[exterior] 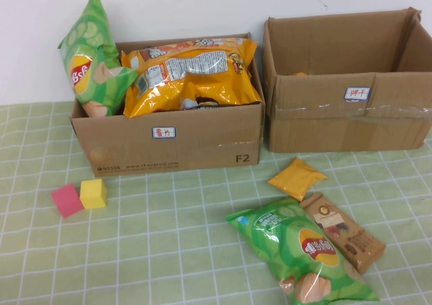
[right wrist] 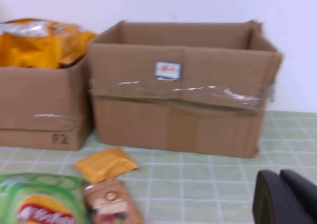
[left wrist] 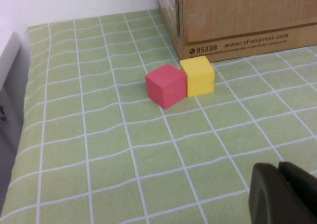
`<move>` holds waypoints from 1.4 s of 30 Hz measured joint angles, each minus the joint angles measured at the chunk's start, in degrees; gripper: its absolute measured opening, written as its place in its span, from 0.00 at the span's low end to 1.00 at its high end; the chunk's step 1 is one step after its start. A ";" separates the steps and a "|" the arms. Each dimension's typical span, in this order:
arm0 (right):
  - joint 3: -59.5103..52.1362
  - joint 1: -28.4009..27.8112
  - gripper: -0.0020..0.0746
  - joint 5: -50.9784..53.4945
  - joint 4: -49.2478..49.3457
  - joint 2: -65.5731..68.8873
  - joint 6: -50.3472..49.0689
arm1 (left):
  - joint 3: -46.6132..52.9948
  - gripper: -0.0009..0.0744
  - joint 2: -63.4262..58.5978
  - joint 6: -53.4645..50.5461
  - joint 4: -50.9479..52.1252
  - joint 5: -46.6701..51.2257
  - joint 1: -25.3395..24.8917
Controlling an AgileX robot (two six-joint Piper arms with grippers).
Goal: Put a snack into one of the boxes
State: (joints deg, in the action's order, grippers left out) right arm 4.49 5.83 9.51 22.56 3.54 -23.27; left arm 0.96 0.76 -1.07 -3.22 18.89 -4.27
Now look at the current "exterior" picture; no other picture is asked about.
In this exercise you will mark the orange snack packet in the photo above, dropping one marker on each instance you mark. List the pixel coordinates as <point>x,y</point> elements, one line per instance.
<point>299,74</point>
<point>297,180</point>

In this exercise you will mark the green chips bag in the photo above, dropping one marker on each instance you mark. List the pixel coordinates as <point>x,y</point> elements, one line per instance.
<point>91,82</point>
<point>287,247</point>

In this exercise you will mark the brown snack bar packet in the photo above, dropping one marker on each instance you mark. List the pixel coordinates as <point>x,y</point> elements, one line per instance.
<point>354,241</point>

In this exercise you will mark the cardboard box with F2 print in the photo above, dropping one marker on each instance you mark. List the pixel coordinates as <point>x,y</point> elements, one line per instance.
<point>202,139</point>

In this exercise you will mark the white label with red writing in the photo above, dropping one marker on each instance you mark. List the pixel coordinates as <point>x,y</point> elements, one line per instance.
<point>357,93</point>
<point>164,133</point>

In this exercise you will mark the large orange chips bag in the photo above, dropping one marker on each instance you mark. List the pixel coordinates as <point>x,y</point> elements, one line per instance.
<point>219,82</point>

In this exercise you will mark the taped plain cardboard box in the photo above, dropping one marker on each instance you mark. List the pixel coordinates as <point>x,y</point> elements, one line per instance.
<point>320,126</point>

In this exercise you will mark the yellow foam cube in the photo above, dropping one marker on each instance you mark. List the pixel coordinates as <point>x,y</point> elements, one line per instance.
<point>94,193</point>

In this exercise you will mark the green checked tablecloth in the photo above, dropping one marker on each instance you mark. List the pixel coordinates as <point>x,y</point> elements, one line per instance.
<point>135,251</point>

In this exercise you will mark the green chips bag, crumpled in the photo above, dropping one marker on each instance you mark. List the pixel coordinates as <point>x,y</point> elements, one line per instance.
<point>91,82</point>

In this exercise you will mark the pink foam cube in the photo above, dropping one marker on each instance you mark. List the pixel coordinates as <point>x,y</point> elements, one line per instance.
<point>67,200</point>

